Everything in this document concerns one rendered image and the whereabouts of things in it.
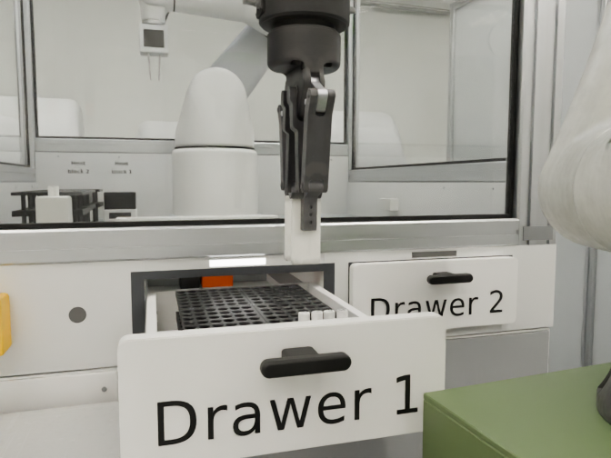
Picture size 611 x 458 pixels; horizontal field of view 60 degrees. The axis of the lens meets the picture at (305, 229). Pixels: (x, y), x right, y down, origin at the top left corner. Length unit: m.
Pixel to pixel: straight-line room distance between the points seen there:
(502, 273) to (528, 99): 0.29
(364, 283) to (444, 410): 0.35
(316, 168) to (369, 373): 0.20
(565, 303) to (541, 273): 1.57
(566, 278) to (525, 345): 1.56
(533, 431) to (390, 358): 0.13
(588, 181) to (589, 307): 1.94
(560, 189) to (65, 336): 0.63
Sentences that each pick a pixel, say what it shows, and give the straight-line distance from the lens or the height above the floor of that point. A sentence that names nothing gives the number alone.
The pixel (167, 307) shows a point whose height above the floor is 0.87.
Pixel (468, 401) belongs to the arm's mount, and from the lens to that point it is 0.51.
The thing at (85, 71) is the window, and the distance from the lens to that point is 0.78.
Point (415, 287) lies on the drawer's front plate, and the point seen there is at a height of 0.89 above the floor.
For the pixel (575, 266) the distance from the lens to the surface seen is 2.51.
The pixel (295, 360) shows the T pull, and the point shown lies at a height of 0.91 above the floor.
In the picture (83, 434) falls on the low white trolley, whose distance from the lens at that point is 0.70.
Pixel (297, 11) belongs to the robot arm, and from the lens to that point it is 0.53.
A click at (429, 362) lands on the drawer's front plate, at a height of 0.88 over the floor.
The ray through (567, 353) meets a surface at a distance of 2.60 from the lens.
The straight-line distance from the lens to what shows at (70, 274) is 0.77.
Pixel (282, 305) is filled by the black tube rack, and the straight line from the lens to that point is 0.67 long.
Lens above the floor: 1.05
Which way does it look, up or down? 5 degrees down
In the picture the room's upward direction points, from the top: straight up
